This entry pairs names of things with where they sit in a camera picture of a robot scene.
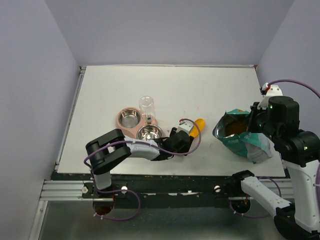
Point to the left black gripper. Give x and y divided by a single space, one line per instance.
186 147

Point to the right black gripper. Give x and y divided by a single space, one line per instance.
253 112

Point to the yellow plastic scoop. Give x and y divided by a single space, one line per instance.
198 127

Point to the green pet food bag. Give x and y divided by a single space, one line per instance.
253 146

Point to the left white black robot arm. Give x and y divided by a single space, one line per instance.
109 150

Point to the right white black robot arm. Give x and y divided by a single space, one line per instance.
300 150

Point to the pink double pet feeder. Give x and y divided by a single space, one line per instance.
131 132

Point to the front steel bowl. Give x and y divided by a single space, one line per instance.
149 132

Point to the steel bowl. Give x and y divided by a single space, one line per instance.
129 118
149 132

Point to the clear water bottle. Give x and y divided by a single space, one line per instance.
147 109

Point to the rear steel bowl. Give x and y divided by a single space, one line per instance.
129 118

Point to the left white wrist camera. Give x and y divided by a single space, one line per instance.
185 126

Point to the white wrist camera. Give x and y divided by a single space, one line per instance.
267 91
185 126

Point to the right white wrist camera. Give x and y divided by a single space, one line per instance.
267 91

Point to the black mounting rail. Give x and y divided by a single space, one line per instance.
163 191

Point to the aluminium frame extrusion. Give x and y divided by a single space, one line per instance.
63 190

